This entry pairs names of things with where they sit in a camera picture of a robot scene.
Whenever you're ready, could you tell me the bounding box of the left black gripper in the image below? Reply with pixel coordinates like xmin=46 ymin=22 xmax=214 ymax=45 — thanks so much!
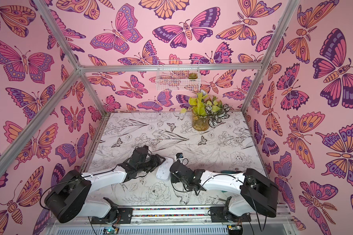
xmin=137 ymin=154 xmax=167 ymax=173

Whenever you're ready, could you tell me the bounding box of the white digital alarm clock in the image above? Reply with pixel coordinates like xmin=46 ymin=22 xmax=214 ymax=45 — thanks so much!
xmin=156 ymin=158 xmax=174 ymax=181

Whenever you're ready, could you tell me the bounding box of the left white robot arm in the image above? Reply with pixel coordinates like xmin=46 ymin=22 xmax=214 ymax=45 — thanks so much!
xmin=44 ymin=146 xmax=166 ymax=223

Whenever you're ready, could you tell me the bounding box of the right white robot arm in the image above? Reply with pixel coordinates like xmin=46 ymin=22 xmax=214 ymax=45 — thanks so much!
xmin=170 ymin=162 xmax=278 ymax=220

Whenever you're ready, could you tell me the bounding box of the green rubber glove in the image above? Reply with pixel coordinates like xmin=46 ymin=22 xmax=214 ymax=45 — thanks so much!
xmin=221 ymin=170 xmax=242 ymax=174

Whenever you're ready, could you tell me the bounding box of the glass vase with plants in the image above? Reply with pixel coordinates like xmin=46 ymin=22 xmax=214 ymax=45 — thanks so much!
xmin=176 ymin=90 xmax=231 ymax=131

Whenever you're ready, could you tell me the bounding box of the small succulent in basket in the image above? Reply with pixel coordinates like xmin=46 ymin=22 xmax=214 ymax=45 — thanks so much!
xmin=188 ymin=72 xmax=198 ymax=80

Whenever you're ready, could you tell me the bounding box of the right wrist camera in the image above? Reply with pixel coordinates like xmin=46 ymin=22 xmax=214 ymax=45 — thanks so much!
xmin=176 ymin=152 xmax=184 ymax=160

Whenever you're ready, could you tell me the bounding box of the front mounting rail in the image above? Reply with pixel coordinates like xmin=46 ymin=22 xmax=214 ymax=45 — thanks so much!
xmin=43 ymin=205 xmax=299 ymax=235

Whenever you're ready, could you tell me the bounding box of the white wire basket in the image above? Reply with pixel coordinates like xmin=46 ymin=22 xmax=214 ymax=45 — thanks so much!
xmin=155 ymin=59 xmax=201 ymax=92

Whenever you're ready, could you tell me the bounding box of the aluminium frame structure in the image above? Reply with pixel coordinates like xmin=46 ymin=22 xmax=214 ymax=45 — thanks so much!
xmin=0 ymin=1 xmax=300 ymax=178

